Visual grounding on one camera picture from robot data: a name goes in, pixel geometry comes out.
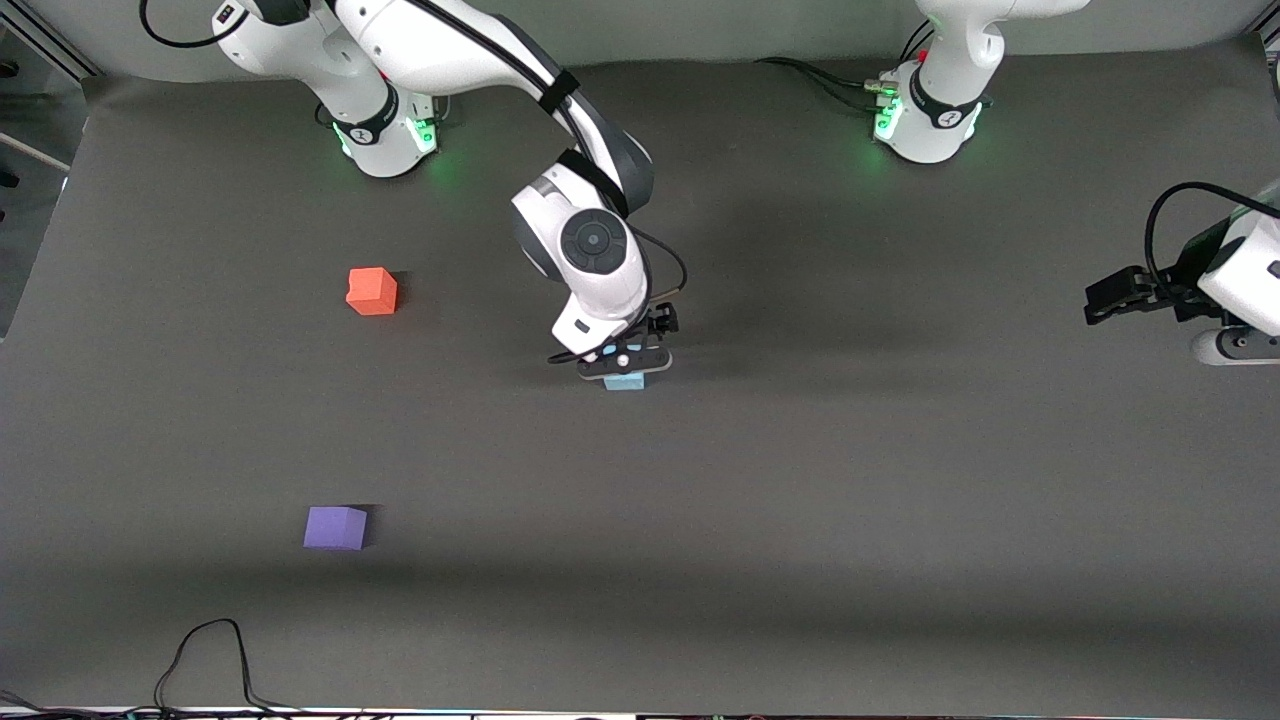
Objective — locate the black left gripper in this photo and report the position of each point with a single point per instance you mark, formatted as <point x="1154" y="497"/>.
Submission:
<point x="1184" y="293"/>

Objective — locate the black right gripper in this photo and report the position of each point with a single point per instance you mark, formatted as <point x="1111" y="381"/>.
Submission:
<point x="661" y="321"/>

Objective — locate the light blue foam block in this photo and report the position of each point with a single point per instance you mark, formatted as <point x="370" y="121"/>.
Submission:
<point x="625" y="381"/>

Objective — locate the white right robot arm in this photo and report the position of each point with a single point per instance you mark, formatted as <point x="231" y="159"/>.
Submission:
<point x="440" y="50"/>

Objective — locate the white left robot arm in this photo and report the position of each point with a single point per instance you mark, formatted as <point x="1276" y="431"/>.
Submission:
<point x="935" y="120"/>

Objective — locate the orange block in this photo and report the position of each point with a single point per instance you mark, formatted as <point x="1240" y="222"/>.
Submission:
<point x="371" y="290"/>

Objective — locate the purple block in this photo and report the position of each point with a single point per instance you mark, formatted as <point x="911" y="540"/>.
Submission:
<point x="335" y="528"/>

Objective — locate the dark grey table mat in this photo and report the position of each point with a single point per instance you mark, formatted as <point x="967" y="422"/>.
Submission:
<point x="800" y="480"/>

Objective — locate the aluminium frame profile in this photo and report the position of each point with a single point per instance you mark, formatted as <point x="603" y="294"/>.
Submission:
<point x="50" y="40"/>

